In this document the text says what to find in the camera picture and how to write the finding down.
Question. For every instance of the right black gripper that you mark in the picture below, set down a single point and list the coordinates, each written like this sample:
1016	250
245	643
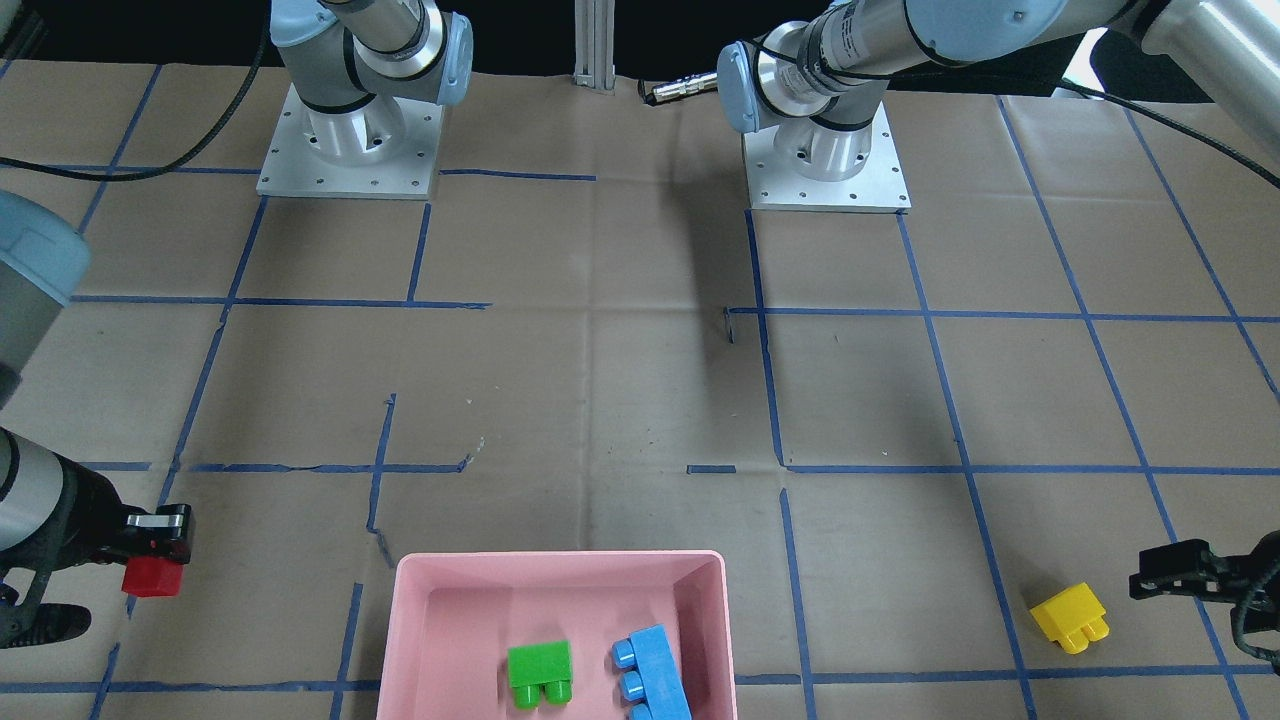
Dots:
92	516

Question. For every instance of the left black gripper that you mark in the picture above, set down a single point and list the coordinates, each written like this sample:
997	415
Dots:
1190	575

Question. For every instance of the red toy block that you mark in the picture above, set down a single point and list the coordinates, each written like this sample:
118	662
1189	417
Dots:
152	577

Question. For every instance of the yellow toy block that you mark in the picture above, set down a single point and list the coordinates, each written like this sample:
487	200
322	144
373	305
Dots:
1073	619

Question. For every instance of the green toy block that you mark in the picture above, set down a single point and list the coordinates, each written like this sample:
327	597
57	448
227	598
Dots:
540	674

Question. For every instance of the blue toy block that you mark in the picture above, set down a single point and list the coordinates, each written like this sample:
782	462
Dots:
650	683

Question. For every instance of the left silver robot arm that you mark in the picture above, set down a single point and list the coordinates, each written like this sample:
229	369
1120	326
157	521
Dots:
807	101

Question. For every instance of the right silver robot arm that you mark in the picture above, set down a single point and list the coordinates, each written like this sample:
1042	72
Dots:
370	81

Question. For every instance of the pink plastic box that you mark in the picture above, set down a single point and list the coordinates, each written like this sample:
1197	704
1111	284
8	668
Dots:
454	616

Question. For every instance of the aluminium frame post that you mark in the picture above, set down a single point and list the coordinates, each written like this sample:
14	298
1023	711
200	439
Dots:
593	45

